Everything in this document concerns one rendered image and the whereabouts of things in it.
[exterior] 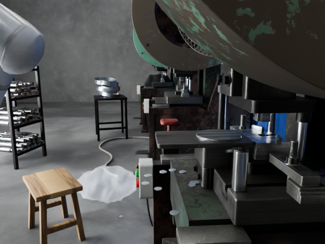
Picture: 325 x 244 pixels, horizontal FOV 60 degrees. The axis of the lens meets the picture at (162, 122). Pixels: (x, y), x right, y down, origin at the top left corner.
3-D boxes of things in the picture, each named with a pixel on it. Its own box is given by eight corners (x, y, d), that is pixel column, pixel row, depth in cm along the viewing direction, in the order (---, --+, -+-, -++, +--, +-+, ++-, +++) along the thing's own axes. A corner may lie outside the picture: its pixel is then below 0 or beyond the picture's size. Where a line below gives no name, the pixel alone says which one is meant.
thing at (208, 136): (157, 192, 72) (157, 142, 70) (155, 172, 86) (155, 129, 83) (252, 190, 74) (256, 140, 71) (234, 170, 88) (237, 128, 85)
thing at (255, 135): (255, 160, 72) (256, 142, 71) (235, 143, 87) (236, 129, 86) (289, 159, 73) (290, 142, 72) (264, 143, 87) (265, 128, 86)
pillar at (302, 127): (297, 161, 71) (302, 106, 68) (292, 158, 73) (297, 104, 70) (305, 160, 71) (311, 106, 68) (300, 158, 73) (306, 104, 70)
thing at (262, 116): (258, 122, 75) (259, 108, 75) (251, 118, 80) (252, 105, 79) (270, 122, 76) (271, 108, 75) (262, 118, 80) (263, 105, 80)
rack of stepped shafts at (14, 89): (20, 170, 262) (9, 66, 242) (-19, 165, 274) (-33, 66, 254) (50, 156, 302) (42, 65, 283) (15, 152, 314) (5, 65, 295)
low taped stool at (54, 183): (27, 226, 172) (22, 175, 165) (66, 214, 186) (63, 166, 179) (41, 257, 145) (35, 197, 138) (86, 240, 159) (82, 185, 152)
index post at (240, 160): (234, 192, 61) (237, 149, 59) (230, 186, 64) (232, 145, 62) (247, 191, 61) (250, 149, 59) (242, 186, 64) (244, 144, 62)
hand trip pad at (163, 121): (161, 140, 108) (161, 121, 106) (160, 136, 114) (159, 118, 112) (179, 140, 109) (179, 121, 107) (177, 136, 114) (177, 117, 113)
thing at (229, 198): (234, 226, 58) (235, 199, 57) (194, 156, 102) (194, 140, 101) (370, 220, 61) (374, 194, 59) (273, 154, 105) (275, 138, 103)
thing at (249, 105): (251, 123, 67) (253, 100, 66) (227, 110, 87) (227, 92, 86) (316, 122, 69) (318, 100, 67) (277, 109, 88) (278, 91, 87)
